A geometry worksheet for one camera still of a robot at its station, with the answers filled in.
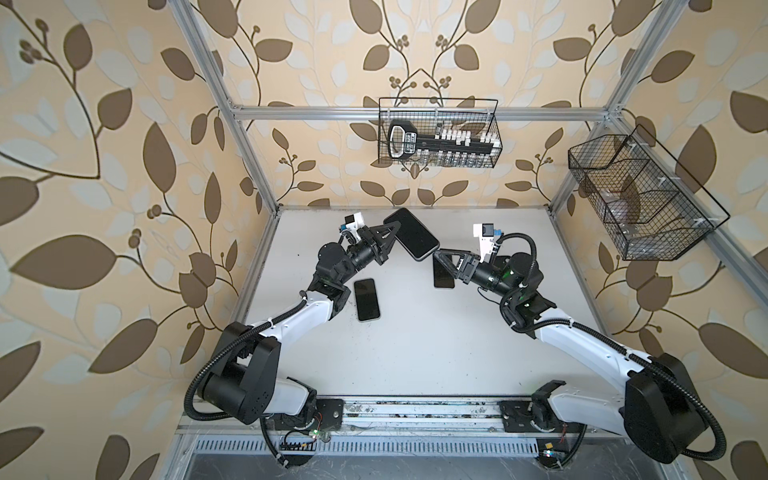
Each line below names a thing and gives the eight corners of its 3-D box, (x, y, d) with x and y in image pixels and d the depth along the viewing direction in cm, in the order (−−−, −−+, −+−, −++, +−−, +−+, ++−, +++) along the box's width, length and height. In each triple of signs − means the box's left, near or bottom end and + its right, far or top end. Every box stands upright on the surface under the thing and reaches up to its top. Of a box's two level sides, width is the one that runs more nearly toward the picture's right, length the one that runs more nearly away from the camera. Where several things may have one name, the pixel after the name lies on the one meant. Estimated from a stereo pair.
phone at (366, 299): (358, 321, 93) (357, 318, 91) (354, 284, 102) (353, 280, 100) (379, 318, 94) (379, 314, 92) (374, 281, 102) (374, 277, 100)
